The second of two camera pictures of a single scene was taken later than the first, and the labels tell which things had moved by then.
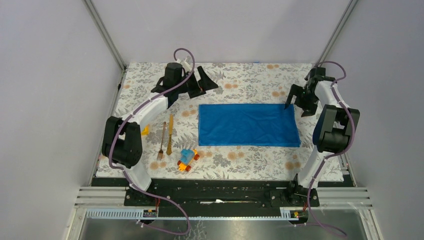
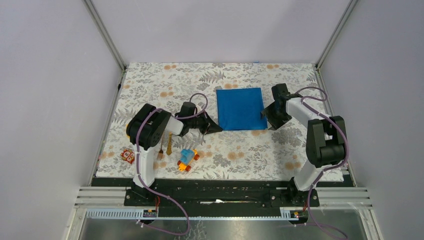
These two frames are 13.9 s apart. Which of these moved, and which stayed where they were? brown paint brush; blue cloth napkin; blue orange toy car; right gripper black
Moved: blue cloth napkin; right gripper black
Stayed: brown paint brush; blue orange toy car
